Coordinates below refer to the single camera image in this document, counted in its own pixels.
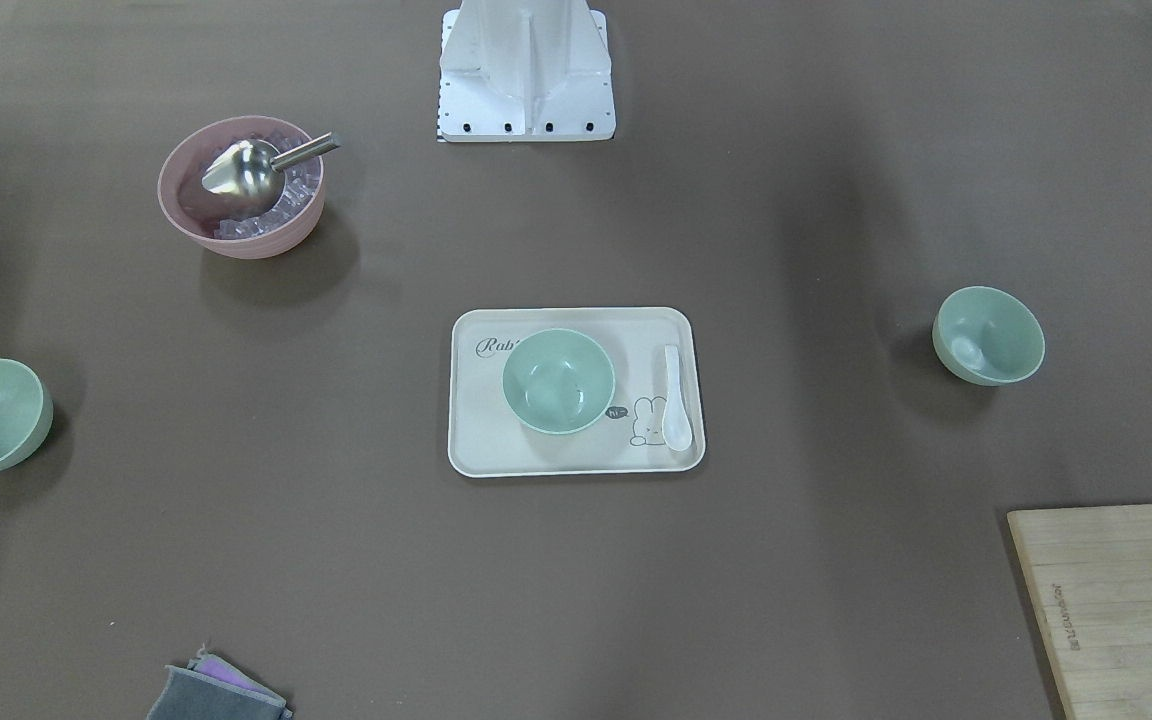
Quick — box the wooden cutting board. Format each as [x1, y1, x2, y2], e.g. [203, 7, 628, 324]
[1007, 503, 1152, 719]

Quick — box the metal scoop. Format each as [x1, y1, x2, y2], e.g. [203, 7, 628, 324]
[200, 132, 340, 219]

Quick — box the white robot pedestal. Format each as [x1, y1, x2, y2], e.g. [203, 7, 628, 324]
[435, 1, 617, 143]

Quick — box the white ceramic spoon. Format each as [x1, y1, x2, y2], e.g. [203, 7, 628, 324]
[662, 344, 692, 452]

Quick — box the green bowl on tray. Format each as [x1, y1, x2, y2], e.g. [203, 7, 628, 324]
[500, 328, 617, 435]

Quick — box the cream rabbit tray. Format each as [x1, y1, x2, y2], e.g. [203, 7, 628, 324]
[447, 306, 707, 479]

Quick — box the grey folded cloth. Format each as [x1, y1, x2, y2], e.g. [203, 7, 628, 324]
[146, 647, 294, 719]

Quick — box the pink bowl with ice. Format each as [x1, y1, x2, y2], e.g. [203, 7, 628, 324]
[157, 115, 340, 259]

